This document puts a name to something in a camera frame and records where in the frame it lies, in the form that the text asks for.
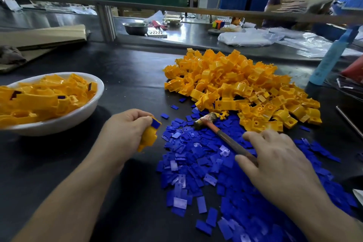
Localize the person's right hand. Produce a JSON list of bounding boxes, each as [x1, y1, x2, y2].
[[235, 129, 324, 212]]

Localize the person's left hand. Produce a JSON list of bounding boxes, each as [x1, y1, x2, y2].
[[95, 108, 155, 166]]

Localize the yellow plastic part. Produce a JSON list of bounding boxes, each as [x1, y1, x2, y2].
[[137, 117, 162, 153]]

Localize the wooden handled hammer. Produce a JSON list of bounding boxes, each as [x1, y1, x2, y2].
[[194, 112, 258, 165]]

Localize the person's right forearm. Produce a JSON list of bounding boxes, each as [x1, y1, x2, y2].
[[279, 194, 363, 242]]

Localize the person's left forearm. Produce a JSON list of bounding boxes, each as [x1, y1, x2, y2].
[[11, 148, 126, 242]]

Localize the pile of blue plastic tiles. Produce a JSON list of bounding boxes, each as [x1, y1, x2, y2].
[[155, 97, 358, 242]]

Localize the pile of yellow plastic pieces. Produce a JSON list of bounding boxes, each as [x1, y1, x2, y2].
[[163, 48, 323, 133]]

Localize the white bowl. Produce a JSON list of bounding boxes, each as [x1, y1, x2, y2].
[[0, 72, 105, 137]]

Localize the perforated metal plate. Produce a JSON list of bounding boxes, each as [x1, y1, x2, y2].
[[147, 30, 168, 39]]

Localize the metal bowl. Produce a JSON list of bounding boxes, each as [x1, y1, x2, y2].
[[123, 22, 150, 36]]

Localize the heap of assembled yellow housings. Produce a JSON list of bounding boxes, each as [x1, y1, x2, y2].
[[0, 73, 98, 129]]

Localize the thin metal rod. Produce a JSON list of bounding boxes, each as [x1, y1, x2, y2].
[[336, 105, 363, 138]]

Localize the clear plastic bags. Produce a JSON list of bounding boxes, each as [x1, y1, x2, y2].
[[217, 27, 363, 58]]

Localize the cardboard sheets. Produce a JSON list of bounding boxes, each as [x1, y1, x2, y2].
[[0, 24, 89, 74]]

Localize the light blue bottle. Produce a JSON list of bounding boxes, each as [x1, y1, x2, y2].
[[309, 25, 360, 86]]

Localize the red plastic bag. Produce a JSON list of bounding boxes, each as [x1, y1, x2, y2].
[[340, 55, 363, 84]]

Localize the grey cloth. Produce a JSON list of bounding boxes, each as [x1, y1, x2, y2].
[[0, 45, 27, 65]]

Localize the metal frame rail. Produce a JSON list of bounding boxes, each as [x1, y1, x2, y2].
[[0, 0, 363, 43]]

